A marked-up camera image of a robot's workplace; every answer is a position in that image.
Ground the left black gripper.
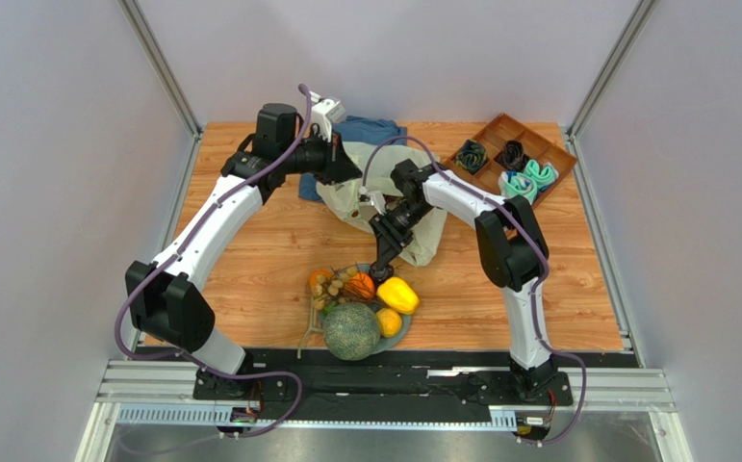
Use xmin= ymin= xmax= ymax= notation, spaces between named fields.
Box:
xmin=280 ymin=128 xmax=363 ymax=187

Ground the fake orange fruit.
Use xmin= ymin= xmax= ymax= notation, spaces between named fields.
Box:
xmin=345 ymin=271 xmax=376 ymax=299

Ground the fake yellow bell pepper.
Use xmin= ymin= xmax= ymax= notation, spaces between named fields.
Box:
xmin=376 ymin=276 xmax=421 ymax=315

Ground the translucent pale green plastic bag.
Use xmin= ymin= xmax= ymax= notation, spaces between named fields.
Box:
xmin=315 ymin=141 xmax=448 ymax=267

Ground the fake yellow lemon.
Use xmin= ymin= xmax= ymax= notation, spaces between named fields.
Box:
xmin=375 ymin=308 xmax=403 ymax=338

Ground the fake brown longan bunch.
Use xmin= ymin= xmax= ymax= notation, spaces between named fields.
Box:
xmin=309 ymin=265 xmax=372 ymax=312

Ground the fake netted melon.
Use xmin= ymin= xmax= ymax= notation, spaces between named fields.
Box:
xmin=296 ymin=302 xmax=381 ymax=361

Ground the grey round plate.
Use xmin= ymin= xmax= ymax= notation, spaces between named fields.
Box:
xmin=309 ymin=264 xmax=413 ymax=361

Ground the fake green orange mango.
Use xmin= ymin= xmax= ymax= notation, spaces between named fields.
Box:
xmin=308 ymin=269 xmax=333 ymax=287

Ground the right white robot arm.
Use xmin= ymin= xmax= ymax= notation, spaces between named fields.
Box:
xmin=370 ymin=160 xmax=558 ymax=402

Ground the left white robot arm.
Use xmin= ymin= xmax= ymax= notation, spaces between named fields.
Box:
xmin=120 ymin=96 xmax=362 ymax=377

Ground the blue crumpled cloth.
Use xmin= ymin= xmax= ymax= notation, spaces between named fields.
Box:
xmin=297 ymin=115 xmax=408 ymax=203

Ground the dark green rolled sock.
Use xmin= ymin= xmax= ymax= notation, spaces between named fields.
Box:
xmin=452 ymin=139 xmax=489 ymax=175

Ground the white teal rolled sock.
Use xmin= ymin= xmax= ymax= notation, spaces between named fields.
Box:
xmin=498 ymin=171 xmax=539 ymax=203

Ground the black rolled sock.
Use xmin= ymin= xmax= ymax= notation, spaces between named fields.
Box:
xmin=495 ymin=140 xmax=530 ymax=172

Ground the brown wooden divided tray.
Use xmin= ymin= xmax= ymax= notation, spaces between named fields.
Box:
xmin=444 ymin=113 xmax=576 ymax=206

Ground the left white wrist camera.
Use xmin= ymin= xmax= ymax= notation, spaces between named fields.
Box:
xmin=310 ymin=92 xmax=345 ymax=142

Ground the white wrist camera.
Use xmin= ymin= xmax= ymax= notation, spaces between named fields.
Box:
xmin=358 ymin=186 xmax=387 ymax=219
xmin=310 ymin=92 xmax=345 ymax=142

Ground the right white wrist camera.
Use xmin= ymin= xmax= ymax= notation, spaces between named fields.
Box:
xmin=358 ymin=186 xmax=387 ymax=219

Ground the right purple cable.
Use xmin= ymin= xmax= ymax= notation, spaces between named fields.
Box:
xmin=360 ymin=135 xmax=588 ymax=447

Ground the purple cable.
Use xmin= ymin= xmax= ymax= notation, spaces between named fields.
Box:
xmin=113 ymin=83 xmax=314 ymax=386
xmin=360 ymin=135 xmax=588 ymax=447

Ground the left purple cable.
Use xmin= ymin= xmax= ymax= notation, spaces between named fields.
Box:
xmin=113 ymin=83 xmax=314 ymax=386

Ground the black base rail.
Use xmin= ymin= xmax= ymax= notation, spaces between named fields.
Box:
xmin=192 ymin=348 xmax=580 ymax=439

